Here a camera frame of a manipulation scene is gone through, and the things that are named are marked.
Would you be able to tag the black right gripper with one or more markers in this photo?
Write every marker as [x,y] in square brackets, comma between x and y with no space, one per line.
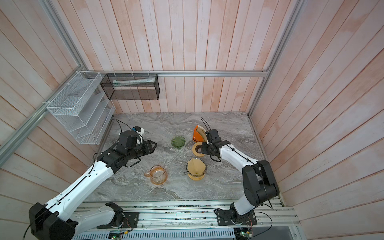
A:
[203,148]

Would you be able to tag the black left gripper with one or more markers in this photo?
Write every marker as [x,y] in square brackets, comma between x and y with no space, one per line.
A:
[148,147]

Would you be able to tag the orange coffee filter box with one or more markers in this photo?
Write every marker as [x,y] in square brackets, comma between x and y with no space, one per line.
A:
[196,136]

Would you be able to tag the brown paper coffee filter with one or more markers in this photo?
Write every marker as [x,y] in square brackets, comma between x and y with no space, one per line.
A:
[196,166]

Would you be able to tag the orange glass pitcher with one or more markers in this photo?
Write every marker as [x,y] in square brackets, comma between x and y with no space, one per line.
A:
[157,175]

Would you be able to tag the green glass dripper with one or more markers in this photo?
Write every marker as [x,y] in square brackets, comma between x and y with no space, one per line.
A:
[178,142]

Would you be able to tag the wooden ring dripper stand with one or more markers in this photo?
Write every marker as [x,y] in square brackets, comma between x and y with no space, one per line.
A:
[196,178]

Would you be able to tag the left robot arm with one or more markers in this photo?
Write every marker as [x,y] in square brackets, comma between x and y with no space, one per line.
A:
[56,219]

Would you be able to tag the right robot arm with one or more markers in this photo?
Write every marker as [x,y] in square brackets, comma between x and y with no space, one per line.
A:
[259,182]

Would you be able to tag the brown paper filter stack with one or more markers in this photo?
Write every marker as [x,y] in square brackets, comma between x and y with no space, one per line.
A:
[202,132]

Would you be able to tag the paper in black basket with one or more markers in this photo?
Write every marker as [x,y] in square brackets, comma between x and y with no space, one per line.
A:
[134,82]

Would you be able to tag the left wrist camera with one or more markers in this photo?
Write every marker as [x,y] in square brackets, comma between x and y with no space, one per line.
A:
[140,132]

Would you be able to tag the black wire mesh basket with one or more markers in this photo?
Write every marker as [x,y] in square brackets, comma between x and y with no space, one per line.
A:
[128,87]

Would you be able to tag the aluminium rail base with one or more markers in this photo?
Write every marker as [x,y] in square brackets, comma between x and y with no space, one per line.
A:
[274,221]

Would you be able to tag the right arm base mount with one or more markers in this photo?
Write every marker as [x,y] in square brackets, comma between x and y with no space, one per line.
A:
[231,217]

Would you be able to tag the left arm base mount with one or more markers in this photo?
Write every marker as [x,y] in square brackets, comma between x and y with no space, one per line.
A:
[121,219]

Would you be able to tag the white wire mesh shelf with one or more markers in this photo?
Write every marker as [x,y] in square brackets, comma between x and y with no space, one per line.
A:
[81,110]

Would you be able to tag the perforated cable duct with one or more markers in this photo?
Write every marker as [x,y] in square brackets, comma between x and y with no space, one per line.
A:
[187,234]

